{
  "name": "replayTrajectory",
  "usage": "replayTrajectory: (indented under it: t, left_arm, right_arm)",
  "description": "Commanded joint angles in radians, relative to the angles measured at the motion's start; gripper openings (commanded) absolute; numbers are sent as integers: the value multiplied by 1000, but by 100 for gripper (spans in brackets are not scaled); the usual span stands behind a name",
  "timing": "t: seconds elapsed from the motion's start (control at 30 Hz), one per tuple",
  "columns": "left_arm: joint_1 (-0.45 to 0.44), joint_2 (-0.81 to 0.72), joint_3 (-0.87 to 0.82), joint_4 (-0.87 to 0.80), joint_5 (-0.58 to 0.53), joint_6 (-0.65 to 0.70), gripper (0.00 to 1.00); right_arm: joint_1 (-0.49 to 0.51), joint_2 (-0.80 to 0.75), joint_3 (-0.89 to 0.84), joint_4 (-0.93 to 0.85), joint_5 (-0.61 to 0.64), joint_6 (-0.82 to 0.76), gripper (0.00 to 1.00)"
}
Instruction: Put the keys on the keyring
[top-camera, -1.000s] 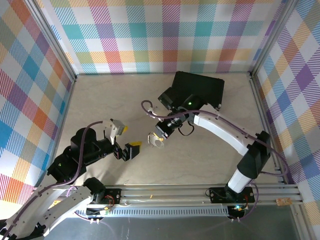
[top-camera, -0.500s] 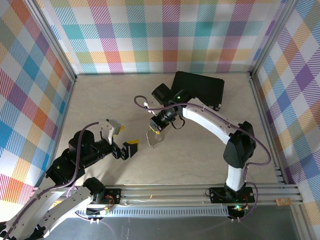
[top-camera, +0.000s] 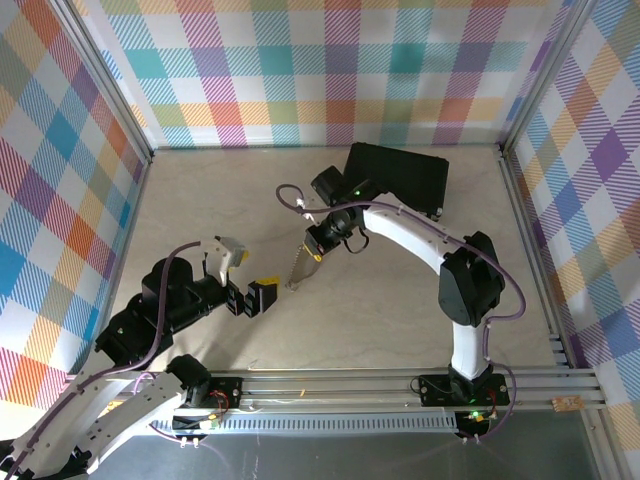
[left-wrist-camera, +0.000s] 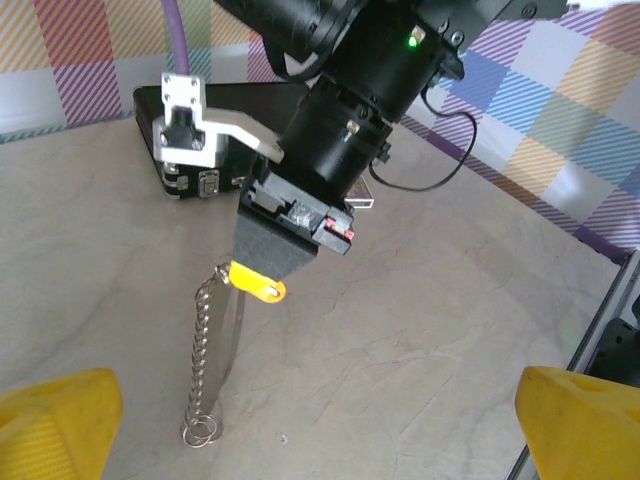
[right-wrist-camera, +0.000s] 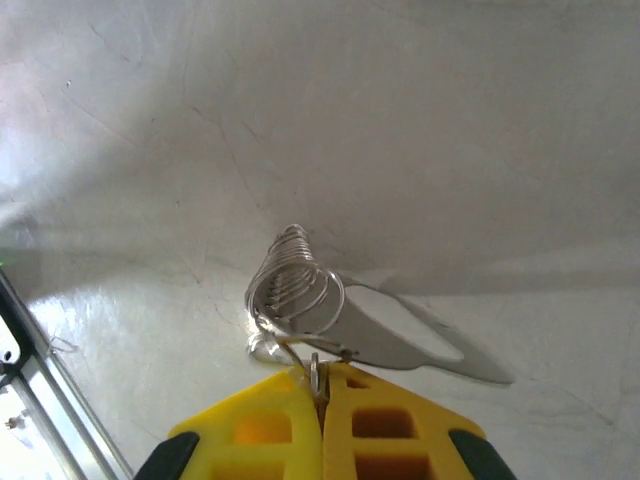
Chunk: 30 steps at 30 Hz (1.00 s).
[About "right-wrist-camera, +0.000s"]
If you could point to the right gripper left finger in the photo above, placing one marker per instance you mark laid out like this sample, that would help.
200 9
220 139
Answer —
240 450

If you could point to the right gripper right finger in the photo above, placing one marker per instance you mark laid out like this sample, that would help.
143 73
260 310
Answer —
425 450

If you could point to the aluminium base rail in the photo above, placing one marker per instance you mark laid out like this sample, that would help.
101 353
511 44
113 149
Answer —
30 380

